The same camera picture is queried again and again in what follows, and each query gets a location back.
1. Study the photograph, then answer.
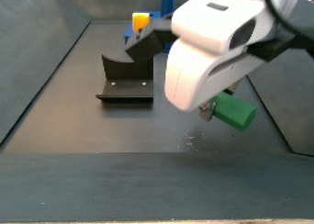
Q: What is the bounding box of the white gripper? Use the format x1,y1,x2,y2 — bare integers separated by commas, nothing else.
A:
164,0,276,122

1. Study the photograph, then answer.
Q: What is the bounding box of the green hexagonal prism block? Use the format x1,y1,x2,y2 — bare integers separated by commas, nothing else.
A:
211,92,256,131

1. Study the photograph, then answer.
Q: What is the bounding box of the black curved cradle stand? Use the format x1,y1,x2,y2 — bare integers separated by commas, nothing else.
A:
96,55,154,103

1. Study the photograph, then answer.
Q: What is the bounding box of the blue peg base block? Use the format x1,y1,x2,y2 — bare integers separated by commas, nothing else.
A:
123,10,172,54

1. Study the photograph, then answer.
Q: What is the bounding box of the yellow rounded peg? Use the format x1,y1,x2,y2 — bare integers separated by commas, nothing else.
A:
132,12,151,32

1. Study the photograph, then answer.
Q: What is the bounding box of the tall blue cylinder peg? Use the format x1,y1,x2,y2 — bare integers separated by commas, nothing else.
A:
160,0,174,16

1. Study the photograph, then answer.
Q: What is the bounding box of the black cable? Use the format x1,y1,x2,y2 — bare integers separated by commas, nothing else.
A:
262,0,314,59

